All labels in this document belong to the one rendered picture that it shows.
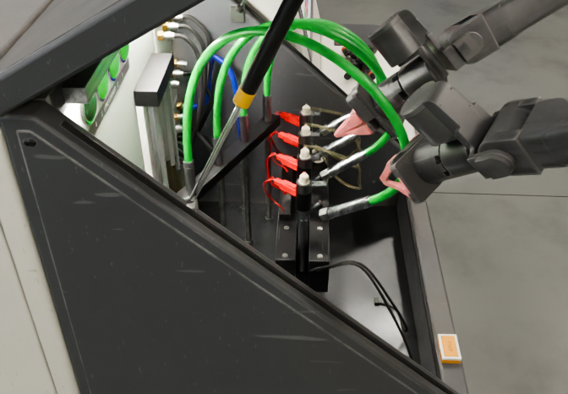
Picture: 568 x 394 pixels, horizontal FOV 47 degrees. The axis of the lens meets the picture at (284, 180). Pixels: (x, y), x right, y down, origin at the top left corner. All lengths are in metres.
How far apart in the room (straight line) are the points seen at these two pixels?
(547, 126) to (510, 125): 0.05
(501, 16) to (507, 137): 0.30
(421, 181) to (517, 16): 0.29
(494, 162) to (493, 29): 0.29
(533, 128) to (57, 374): 0.71
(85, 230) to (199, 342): 0.23
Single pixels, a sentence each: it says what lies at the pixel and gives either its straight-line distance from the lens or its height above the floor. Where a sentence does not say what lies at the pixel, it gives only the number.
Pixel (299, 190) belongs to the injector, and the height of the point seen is 1.11.
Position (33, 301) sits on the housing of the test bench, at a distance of 0.91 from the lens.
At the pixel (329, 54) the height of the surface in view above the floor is 1.41.
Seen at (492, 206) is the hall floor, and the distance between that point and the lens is 3.03.
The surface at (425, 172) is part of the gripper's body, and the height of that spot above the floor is 1.30.
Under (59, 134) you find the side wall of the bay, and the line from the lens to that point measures 0.73.
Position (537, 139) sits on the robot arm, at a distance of 0.73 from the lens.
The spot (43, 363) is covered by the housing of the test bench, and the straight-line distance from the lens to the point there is 1.01.
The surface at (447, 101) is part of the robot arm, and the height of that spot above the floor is 1.42.
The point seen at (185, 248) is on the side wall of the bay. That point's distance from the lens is 0.78.
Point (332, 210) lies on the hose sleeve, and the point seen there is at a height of 1.14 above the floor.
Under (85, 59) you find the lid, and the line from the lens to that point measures 0.65.
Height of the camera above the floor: 1.79
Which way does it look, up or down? 36 degrees down
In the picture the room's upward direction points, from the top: straight up
